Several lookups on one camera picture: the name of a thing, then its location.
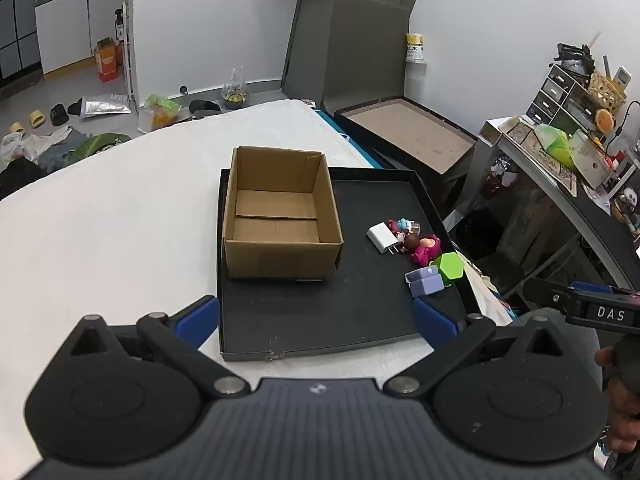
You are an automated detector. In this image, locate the cluttered desk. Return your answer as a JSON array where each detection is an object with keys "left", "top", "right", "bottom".
[{"left": 477, "top": 116, "right": 640, "bottom": 291}]

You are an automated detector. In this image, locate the black tray with brown inside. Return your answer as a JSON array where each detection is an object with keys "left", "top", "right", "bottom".
[{"left": 332, "top": 96, "right": 478, "bottom": 176}]

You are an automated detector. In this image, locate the white box device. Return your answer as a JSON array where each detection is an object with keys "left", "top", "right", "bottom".
[{"left": 570, "top": 130, "right": 623, "bottom": 191}]

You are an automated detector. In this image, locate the wicker basket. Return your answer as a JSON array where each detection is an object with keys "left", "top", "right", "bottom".
[{"left": 589, "top": 72, "right": 627, "bottom": 111}]

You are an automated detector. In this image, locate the orange carton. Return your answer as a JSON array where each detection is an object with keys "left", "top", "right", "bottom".
[{"left": 94, "top": 37, "right": 123, "bottom": 82}]

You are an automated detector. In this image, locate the grey door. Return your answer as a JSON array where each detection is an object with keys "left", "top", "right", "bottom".
[{"left": 281, "top": 0, "right": 432, "bottom": 103}]

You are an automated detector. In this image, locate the dark grey panelled cabinet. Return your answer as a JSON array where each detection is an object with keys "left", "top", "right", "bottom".
[{"left": 0, "top": 0, "right": 43, "bottom": 81}]

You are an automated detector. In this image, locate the green leaf printed cloth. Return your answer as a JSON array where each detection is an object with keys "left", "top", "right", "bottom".
[{"left": 65, "top": 132, "right": 132, "bottom": 163}]

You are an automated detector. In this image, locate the grey drawer organiser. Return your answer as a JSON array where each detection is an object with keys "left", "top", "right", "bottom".
[{"left": 525, "top": 62, "right": 601, "bottom": 126}]

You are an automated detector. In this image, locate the panda figurine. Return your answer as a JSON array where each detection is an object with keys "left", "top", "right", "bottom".
[{"left": 612, "top": 187, "right": 640, "bottom": 236}]

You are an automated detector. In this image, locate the white charger plug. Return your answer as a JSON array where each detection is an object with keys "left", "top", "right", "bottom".
[{"left": 367, "top": 223, "right": 401, "bottom": 256}]

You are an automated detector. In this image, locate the person's right hand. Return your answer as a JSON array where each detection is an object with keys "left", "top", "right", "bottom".
[{"left": 595, "top": 345, "right": 640, "bottom": 455}]

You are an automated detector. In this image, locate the brown-haired doll figurine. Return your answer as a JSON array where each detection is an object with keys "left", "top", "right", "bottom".
[{"left": 387, "top": 217, "right": 426, "bottom": 252}]

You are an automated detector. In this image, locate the white cabinet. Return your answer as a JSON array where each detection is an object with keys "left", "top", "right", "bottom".
[{"left": 34, "top": 0, "right": 133, "bottom": 78}]

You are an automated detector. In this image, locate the silver foil bag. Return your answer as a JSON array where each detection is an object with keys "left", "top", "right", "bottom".
[{"left": 80, "top": 92, "right": 132, "bottom": 118}]

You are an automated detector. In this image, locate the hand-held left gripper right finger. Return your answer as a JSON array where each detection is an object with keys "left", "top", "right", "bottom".
[{"left": 382, "top": 295, "right": 571, "bottom": 401}]

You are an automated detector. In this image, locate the clear bag with yellow item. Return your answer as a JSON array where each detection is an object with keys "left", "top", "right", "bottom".
[{"left": 220, "top": 66, "right": 249, "bottom": 110}]

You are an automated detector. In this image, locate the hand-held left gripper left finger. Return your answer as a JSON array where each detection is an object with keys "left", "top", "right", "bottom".
[{"left": 62, "top": 295, "right": 253, "bottom": 401}]

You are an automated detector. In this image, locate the green hexagonal box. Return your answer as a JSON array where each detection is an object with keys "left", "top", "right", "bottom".
[{"left": 431, "top": 251, "right": 466, "bottom": 287}]

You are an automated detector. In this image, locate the brown cardboard box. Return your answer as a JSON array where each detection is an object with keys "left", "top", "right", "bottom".
[{"left": 222, "top": 146, "right": 344, "bottom": 282}]

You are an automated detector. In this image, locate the white plastic bag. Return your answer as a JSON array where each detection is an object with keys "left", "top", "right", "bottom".
[{"left": 0, "top": 127, "right": 73, "bottom": 161}]

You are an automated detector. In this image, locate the yellow and white package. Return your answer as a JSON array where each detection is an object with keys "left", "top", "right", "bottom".
[{"left": 405, "top": 32, "right": 427, "bottom": 63}]

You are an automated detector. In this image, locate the light green plastic bag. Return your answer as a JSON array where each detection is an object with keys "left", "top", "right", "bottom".
[{"left": 534, "top": 124, "right": 576, "bottom": 171}]

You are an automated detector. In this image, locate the black cloth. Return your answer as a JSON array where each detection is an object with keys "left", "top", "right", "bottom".
[{"left": 0, "top": 157, "right": 48, "bottom": 201}]

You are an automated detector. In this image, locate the black trash bin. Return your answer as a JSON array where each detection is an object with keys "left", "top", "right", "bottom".
[{"left": 452, "top": 207, "right": 506, "bottom": 261}]

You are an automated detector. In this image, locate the purple cube toy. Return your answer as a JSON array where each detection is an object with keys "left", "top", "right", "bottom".
[{"left": 405, "top": 266, "right": 445, "bottom": 298}]

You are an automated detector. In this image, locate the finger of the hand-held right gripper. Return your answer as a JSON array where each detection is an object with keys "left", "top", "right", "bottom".
[
  {"left": 569, "top": 281, "right": 629, "bottom": 296},
  {"left": 522, "top": 276, "right": 577, "bottom": 318}
]

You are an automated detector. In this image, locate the grey board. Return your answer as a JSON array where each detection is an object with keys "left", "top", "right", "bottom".
[{"left": 322, "top": 0, "right": 413, "bottom": 111}]

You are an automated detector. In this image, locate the pink hooded figurine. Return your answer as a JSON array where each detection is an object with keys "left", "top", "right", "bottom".
[{"left": 410, "top": 234, "right": 443, "bottom": 267}]

